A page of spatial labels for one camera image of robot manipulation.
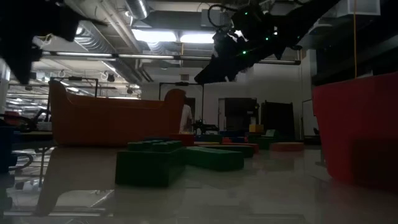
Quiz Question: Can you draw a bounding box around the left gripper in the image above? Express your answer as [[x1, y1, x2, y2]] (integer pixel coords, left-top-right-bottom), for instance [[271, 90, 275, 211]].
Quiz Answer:
[[0, 42, 43, 85]]

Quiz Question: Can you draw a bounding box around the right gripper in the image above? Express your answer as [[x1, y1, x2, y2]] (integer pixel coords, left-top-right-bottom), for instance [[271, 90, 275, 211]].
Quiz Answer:
[[194, 6, 280, 84]]

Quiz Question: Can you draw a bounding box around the small red block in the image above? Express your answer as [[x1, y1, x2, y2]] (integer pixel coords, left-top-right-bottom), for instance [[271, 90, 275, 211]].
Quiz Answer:
[[169, 133, 195, 146]]

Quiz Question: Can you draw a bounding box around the green studded block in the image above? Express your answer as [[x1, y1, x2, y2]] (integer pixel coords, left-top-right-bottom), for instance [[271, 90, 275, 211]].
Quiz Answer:
[[198, 144, 254, 158], [114, 139, 186, 188]]

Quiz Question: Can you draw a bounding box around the long green block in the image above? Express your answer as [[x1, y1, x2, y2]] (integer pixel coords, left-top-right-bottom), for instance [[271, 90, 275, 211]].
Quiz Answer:
[[185, 146, 245, 171]]

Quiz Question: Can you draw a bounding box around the long coral block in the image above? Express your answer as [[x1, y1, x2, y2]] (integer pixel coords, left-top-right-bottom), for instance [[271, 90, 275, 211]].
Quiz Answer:
[[269, 142, 305, 152]]

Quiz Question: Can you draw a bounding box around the orange plastic bin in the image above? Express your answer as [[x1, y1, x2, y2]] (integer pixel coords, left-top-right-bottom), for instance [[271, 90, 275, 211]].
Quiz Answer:
[[49, 79, 187, 147]]

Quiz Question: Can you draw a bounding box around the red plastic tray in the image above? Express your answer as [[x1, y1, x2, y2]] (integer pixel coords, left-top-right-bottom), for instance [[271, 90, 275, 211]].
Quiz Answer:
[[312, 72, 398, 192]]

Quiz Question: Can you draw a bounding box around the ceiling light panel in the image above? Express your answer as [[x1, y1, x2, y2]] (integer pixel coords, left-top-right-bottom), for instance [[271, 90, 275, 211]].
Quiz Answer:
[[179, 32, 215, 44], [132, 29, 178, 43]]

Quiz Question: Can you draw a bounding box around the black panel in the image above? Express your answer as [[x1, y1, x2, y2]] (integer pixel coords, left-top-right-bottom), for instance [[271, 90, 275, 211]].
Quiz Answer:
[[260, 101, 295, 139], [224, 97, 259, 131]]

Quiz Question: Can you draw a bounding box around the person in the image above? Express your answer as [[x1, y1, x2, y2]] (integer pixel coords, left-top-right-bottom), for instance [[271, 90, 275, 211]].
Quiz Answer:
[[179, 98, 194, 134]]

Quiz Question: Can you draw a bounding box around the grey horizontal pipe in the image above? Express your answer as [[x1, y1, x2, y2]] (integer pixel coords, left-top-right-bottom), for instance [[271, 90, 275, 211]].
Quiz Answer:
[[42, 51, 302, 65]]

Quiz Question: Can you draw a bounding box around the small green block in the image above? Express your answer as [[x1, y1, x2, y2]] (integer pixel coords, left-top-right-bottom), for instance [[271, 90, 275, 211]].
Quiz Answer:
[[195, 133, 223, 143]]

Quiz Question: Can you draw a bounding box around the dark blue block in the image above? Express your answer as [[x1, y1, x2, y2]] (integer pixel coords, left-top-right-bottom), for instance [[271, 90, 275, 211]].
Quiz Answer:
[[0, 126, 16, 174]]

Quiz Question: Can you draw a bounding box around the small blue block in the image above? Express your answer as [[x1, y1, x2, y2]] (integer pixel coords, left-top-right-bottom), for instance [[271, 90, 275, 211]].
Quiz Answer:
[[142, 136, 172, 142]]

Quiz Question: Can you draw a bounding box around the whiteboard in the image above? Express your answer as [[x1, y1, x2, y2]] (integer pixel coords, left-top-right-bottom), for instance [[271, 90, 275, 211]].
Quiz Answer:
[[300, 98, 315, 138]]

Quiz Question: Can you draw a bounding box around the black frame rig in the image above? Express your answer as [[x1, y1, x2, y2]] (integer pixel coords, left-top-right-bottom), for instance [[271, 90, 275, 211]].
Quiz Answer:
[[48, 77, 99, 97]]

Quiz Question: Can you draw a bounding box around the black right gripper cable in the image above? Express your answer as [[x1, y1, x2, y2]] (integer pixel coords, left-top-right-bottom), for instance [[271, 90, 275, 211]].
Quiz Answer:
[[207, 3, 234, 29]]

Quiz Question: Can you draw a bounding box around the silver spiral air duct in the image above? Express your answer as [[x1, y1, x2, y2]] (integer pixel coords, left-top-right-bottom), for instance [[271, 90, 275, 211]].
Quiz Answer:
[[63, 0, 131, 54]]

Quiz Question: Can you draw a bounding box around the silver round air duct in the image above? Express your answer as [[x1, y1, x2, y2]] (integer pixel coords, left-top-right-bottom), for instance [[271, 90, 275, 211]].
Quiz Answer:
[[126, 0, 150, 20]]

